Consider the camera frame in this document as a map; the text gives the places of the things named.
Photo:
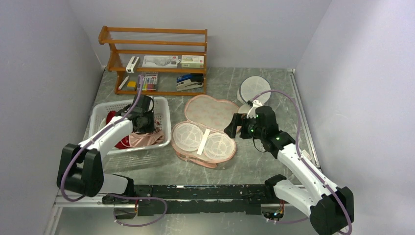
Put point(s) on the floral peach laundry bag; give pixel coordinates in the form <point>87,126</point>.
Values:
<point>200,138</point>

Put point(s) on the white plastic basket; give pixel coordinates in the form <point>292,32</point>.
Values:
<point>162,121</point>

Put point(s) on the white handheld device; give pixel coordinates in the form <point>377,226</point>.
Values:
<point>132,64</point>

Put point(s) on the white green box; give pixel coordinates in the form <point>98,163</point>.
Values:
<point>192,61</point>

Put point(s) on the yellow sticky note block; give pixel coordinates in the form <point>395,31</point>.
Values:
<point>131,86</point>

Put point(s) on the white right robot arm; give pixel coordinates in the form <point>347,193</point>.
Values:
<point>328,207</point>

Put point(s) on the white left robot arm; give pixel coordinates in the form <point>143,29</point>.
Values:
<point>81,169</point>

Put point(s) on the clear plastic package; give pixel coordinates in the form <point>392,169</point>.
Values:
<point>160,61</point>

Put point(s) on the blue black stapler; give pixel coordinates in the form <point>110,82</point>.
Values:
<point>189,81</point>

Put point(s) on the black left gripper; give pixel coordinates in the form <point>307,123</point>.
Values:
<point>150,128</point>

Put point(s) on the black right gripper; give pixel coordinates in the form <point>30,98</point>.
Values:
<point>239,119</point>

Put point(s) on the red bra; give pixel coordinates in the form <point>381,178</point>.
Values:
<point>124,143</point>

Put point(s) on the white round mesh laundry bag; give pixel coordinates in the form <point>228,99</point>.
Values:
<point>251,87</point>

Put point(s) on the white marker pen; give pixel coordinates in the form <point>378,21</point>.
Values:
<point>123,83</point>

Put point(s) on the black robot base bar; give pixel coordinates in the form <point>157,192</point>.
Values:
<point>194,199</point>

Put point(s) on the orange wooden shelf rack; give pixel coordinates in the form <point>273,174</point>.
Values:
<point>124,41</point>

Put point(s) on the beige round laundry bag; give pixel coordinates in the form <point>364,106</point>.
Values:
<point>244,109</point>

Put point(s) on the coloured marker pen set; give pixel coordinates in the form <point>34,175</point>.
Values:
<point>150,81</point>

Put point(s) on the pink satin bra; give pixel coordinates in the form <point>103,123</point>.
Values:
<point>142,140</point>

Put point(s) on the small white red box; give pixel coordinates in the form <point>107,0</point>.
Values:
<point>307,155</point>

